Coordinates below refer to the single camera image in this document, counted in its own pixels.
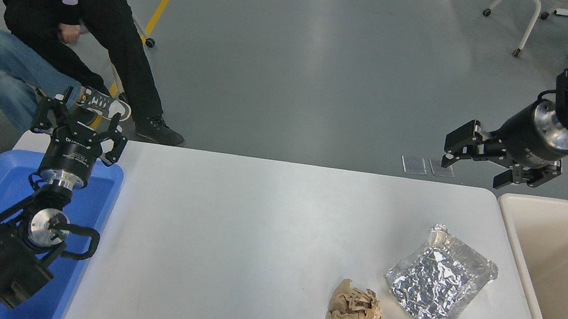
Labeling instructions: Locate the crumpled tan paper ball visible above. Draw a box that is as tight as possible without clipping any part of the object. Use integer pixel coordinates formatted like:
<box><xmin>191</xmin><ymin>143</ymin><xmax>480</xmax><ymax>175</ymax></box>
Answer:
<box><xmin>326</xmin><ymin>277</ymin><xmax>387</xmax><ymax>319</ymax></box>

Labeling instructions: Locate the blue plastic tray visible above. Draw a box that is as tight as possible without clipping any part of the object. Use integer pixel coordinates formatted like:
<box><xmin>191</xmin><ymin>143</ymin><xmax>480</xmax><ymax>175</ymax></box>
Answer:
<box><xmin>0</xmin><ymin>148</ymin><xmax>126</xmax><ymax>319</ymax></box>

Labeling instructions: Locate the person's left hand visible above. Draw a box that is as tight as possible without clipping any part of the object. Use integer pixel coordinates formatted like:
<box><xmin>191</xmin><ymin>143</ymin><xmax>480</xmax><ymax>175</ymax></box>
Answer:
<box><xmin>56</xmin><ymin>22</ymin><xmax>84</xmax><ymax>46</ymax></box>

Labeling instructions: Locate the clear floor plate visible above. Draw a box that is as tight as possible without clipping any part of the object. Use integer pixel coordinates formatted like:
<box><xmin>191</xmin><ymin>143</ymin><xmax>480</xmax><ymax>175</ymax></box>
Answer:
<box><xmin>400</xmin><ymin>154</ymin><xmax>429</xmax><ymax>176</ymax></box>
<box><xmin>428</xmin><ymin>157</ymin><xmax>456</xmax><ymax>179</ymax></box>

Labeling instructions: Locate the crumpled silver foil tray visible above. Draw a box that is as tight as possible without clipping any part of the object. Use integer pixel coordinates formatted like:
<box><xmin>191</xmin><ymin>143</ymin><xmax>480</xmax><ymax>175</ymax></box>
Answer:
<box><xmin>379</xmin><ymin>218</ymin><xmax>503</xmax><ymax>319</ymax></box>

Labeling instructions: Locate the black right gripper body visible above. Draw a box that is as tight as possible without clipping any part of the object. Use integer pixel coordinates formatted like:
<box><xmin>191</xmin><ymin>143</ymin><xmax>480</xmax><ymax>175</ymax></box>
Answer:
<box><xmin>491</xmin><ymin>101</ymin><xmax>568</xmax><ymax>173</ymax></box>

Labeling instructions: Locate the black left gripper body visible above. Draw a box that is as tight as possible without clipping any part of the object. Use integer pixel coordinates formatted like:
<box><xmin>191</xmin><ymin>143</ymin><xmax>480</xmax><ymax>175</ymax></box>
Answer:
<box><xmin>40</xmin><ymin>122</ymin><xmax>108</xmax><ymax>183</ymax></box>

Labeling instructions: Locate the white wheeled chair base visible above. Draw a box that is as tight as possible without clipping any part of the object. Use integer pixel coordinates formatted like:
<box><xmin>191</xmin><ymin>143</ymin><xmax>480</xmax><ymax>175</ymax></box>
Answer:
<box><xmin>478</xmin><ymin>0</ymin><xmax>568</xmax><ymax>65</ymax></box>

